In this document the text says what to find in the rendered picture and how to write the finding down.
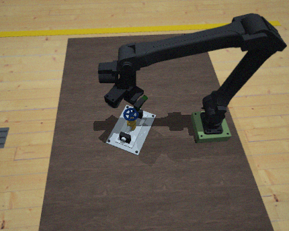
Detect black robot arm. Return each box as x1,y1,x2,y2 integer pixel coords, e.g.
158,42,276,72
98,13,287,135

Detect black and brass valve with blue handwheel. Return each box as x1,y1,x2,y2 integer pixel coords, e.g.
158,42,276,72
115,107,148,148

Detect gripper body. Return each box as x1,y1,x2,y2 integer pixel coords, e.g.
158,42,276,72
120,82,145,108

